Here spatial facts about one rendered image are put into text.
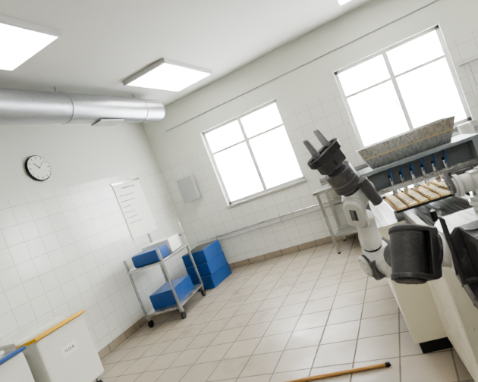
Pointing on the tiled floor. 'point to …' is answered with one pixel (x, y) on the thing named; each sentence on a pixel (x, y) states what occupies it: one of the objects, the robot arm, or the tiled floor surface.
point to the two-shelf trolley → (166, 281)
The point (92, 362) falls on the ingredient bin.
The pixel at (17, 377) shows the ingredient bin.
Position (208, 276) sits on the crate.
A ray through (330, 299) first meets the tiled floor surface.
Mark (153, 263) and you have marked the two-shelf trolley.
